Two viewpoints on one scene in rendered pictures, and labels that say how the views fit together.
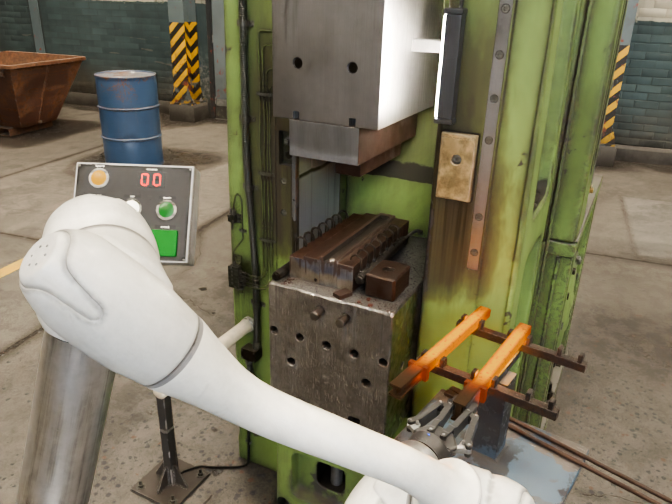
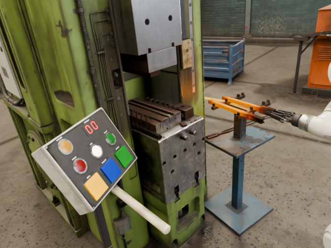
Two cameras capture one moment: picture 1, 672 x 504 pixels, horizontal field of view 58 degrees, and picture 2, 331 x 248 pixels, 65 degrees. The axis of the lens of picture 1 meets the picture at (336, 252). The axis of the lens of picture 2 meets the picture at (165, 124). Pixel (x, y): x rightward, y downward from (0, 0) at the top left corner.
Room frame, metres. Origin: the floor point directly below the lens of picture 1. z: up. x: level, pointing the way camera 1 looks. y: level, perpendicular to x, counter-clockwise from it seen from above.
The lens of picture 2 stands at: (1.03, 1.28, 1.60)
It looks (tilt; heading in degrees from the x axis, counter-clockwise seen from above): 26 degrees down; 293
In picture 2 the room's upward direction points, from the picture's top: 6 degrees counter-clockwise
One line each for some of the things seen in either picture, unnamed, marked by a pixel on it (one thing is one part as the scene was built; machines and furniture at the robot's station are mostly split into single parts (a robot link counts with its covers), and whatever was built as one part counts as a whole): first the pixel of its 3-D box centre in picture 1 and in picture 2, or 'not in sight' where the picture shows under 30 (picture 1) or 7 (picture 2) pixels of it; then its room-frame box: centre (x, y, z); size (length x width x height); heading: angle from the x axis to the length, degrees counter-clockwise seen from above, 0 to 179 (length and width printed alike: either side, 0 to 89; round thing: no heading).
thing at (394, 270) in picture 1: (388, 280); (182, 111); (1.50, -0.14, 0.95); 0.12 x 0.08 x 0.06; 154
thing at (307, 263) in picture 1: (353, 245); (145, 113); (1.71, -0.05, 0.96); 0.42 x 0.20 x 0.09; 154
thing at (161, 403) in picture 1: (159, 357); (106, 242); (1.70, 0.57, 0.54); 0.04 x 0.04 x 1.08; 64
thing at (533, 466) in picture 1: (487, 450); (239, 138); (1.17, -0.38, 0.66); 0.40 x 0.30 x 0.02; 55
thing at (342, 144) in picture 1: (358, 128); (137, 55); (1.71, -0.05, 1.32); 0.42 x 0.20 x 0.10; 154
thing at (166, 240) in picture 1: (164, 243); (123, 156); (1.57, 0.48, 1.01); 0.07 x 0.05 x 0.07; 89
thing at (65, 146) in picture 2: (98, 177); (65, 146); (1.66, 0.68, 1.16); 0.05 x 0.03 x 0.04; 64
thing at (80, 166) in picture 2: not in sight; (80, 166); (1.62, 0.68, 1.09); 0.05 x 0.03 x 0.04; 64
